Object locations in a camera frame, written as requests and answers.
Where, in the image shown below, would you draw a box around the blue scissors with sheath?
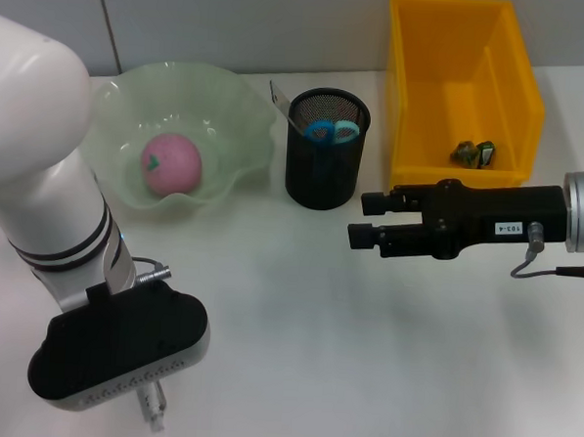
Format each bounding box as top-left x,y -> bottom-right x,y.
303,116 -> 362,148

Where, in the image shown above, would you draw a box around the grey and white pen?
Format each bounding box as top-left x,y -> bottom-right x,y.
133,376 -> 171,434

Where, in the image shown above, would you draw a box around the left gripper connector cable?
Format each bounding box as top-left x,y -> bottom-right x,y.
127,255 -> 173,287

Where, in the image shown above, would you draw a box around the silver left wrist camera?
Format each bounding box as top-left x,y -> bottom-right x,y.
25,277 -> 215,419

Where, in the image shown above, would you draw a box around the transparent plastic ruler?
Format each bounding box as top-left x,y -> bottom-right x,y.
266,78 -> 311,138

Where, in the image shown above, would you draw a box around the pink toy peach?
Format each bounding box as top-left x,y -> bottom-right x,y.
139,130 -> 205,197

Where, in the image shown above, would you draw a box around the yellow plastic bin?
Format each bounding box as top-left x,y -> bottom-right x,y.
379,0 -> 552,198

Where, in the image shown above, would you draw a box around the green glass fruit plate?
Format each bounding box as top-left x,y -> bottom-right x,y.
75,55 -> 282,228

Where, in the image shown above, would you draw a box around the gripper connector cable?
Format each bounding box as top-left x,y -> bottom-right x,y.
127,255 -> 173,287
508,219 -> 584,284

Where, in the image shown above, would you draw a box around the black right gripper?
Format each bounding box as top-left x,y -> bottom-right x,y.
346,174 -> 573,269

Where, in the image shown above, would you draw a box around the right gripper connector cable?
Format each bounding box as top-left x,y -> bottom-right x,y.
508,219 -> 584,284

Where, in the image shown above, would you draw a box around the green plastic wrapper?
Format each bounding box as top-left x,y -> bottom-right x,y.
448,137 -> 498,170

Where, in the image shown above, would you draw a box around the black mesh pen holder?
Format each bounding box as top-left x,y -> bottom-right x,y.
281,84 -> 374,213

